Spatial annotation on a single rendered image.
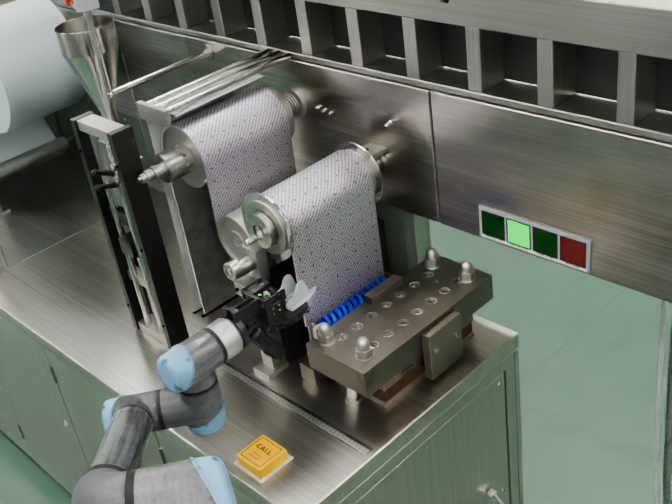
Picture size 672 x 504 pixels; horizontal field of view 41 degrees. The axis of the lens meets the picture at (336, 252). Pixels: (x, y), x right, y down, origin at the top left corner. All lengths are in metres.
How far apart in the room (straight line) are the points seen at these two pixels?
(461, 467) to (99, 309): 0.96
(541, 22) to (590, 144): 0.22
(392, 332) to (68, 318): 0.89
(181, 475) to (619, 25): 0.94
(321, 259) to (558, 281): 2.05
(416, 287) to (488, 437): 0.38
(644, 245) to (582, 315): 1.94
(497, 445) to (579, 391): 1.14
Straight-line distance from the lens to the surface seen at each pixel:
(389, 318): 1.83
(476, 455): 2.04
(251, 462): 1.72
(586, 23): 1.53
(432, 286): 1.91
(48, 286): 2.48
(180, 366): 1.62
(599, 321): 3.52
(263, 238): 1.75
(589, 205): 1.65
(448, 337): 1.84
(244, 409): 1.88
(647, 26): 1.48
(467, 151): 1.77
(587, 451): 3.00
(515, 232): 1.77
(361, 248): 1.88
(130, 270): 2.07
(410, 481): 1.87
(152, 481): 1.33
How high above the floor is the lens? 2.10
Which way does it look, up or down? 31 degrees down
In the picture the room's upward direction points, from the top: 9 degrees counter-clockwise
